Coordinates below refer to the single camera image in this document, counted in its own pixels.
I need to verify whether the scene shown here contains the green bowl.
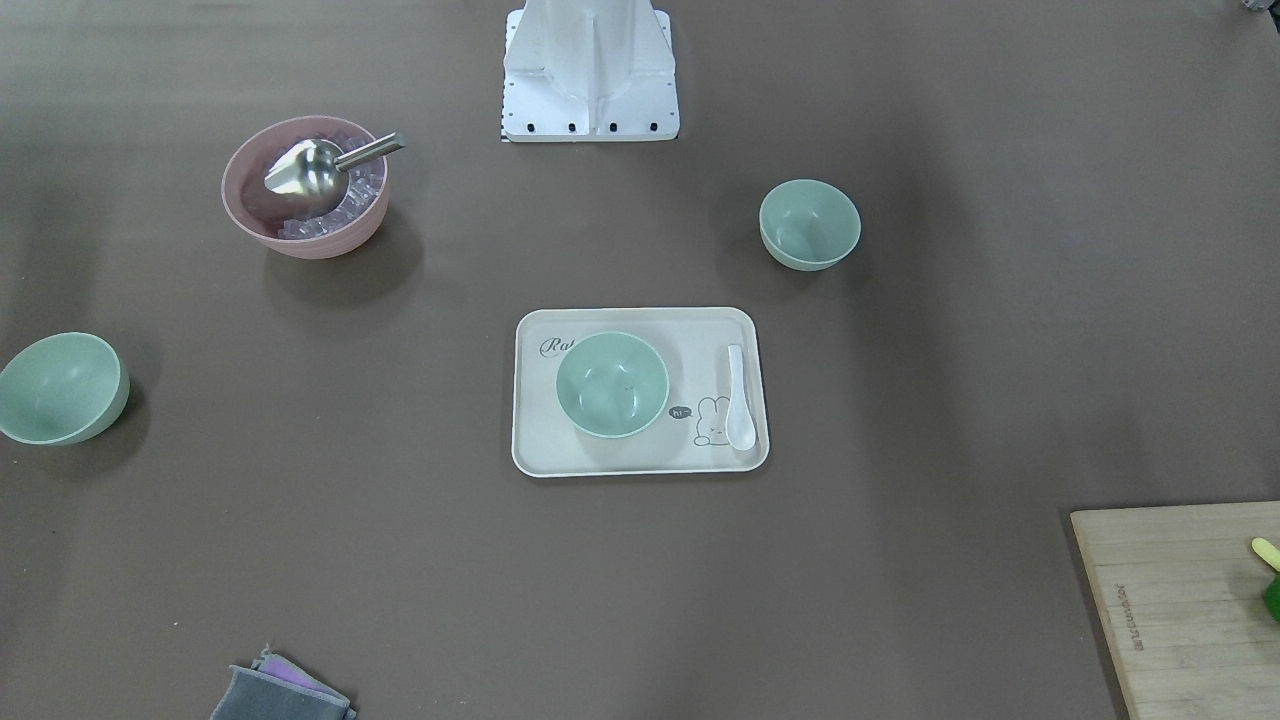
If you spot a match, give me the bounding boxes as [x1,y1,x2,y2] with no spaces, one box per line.
[758,179,863,272]
[1,332,131,446]
[556,331,671,439]

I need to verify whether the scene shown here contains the green bowl on tray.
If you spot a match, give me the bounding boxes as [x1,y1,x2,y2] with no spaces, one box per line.
[556,331,671,439]

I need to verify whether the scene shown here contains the cream rabbit tray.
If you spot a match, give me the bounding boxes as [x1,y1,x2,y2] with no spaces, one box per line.
[511,307,771,479]

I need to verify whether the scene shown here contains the white ceramic spoon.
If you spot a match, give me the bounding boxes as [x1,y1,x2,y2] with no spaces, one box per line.
[724,345,756,452]

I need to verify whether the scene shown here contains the clear ice cubes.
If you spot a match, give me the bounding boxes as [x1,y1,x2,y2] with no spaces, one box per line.
[264,137,380,240]

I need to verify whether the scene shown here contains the pink bowl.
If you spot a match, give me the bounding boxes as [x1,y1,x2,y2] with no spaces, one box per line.
[220,115,390,260]

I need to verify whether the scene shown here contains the metal scoop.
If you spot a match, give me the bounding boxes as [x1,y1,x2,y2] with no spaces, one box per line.
[262,132,406,219]

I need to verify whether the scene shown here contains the grey folded cloth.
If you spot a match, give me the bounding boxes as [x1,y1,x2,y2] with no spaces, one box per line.
[210,647,358,719]

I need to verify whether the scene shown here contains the wooden cutting board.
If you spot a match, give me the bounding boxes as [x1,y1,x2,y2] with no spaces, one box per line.
[1070,501,1279,719]

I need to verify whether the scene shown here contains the yellow plastic knife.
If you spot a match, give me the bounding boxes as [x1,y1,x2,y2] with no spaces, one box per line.
[1251,537,1280,574]

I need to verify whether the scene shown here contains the green lime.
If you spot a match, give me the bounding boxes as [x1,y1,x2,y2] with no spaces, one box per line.
[1262,574,1280,623]

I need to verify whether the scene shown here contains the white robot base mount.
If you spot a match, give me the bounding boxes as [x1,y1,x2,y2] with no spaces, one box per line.
[500,1,681,143]

